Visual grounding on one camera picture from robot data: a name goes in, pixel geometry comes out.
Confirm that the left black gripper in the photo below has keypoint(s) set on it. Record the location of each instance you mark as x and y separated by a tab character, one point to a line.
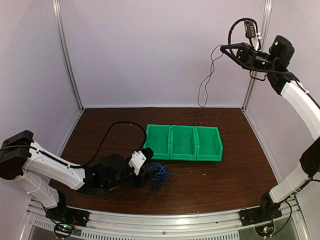
142	180

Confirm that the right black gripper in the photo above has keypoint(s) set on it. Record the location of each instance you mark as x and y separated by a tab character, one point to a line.
246	55

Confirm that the green bin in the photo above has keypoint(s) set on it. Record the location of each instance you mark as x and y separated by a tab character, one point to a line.
159	140
210	147
183	145

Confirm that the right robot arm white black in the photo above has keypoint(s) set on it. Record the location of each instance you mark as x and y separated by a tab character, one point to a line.
274	64

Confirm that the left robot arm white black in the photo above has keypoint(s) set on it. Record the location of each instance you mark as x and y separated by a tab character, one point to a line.
24	161

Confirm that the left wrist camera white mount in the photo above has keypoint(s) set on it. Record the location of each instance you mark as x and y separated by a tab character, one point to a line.
138	159

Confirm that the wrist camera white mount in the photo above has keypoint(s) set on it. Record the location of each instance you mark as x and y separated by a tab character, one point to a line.
251	33
138	159

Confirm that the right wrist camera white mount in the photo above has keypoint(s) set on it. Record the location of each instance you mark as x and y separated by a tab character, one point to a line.
251	33

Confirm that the right aluminium frame post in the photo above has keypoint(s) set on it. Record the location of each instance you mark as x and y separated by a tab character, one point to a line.
264	29

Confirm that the aluminium frame post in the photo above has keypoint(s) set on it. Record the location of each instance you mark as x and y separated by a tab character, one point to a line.
65	54
264	29

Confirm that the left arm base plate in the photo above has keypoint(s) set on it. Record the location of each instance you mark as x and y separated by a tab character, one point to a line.
67	215

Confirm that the front aluminium rail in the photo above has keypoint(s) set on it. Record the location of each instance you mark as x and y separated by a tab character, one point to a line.
223	225

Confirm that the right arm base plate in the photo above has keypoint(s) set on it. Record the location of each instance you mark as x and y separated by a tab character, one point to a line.
254	216

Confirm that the left aluminium frame post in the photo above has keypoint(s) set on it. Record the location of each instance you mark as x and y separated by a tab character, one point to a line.
65	54

